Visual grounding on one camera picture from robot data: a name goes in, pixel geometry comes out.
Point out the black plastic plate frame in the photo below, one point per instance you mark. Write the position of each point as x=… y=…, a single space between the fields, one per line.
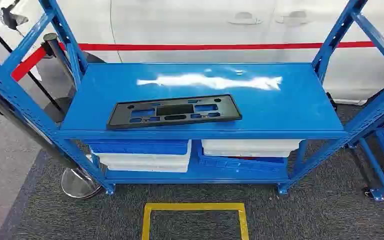
x=225 y=114

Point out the blue metal shelf rack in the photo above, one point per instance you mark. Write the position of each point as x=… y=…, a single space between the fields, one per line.
x=245 y=106
x=377 y=193

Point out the white plastic crate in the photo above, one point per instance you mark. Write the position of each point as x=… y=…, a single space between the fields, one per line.
x=248 y=145
x=245 y=154
x=145 y=158
x=145 y=168

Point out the yellow floor tape square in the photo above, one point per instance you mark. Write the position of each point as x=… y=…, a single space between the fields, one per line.
x=192 y=206

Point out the white car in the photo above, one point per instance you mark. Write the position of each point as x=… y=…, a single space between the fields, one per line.
x=212 y=26

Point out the chrome barrier stanchion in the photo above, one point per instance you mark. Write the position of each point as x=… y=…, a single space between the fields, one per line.
x=79 y=185

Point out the black-topped barrier stanchion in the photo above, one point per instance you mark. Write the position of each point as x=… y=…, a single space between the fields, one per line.
x=51 y=41

